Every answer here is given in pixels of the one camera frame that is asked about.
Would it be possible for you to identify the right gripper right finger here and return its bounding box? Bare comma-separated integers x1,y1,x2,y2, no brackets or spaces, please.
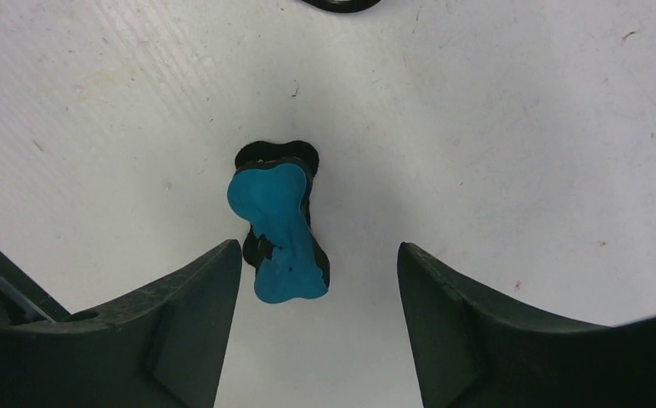
397,242,656,407

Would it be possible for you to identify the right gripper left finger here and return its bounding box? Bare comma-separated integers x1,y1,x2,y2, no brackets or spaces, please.
0,240,241,407

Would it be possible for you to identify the blue heart eraser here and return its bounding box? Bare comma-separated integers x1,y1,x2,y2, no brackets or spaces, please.
227,140,330,304

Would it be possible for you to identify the black framed whiteboard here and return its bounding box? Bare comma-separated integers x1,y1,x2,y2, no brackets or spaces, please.
301,0,381,14

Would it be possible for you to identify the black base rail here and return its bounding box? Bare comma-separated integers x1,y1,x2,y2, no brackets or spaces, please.
0,251,71,322

